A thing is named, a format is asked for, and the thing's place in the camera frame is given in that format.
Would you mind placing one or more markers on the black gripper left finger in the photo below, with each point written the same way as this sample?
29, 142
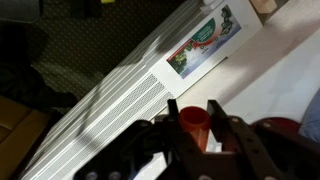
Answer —
126, 153

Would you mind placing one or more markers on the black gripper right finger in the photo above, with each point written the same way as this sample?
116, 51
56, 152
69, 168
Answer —
240, 136

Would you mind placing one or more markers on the dark red cap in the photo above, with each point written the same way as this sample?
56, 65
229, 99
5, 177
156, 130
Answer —
280, 124

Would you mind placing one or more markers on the white slatted heater unit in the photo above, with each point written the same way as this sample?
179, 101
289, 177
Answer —
116, 100

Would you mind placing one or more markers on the grey folded cloth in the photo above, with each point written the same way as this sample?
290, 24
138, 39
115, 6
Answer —
313, 120

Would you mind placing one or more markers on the colourful landscape sticker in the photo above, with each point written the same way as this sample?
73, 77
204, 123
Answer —
203, 43

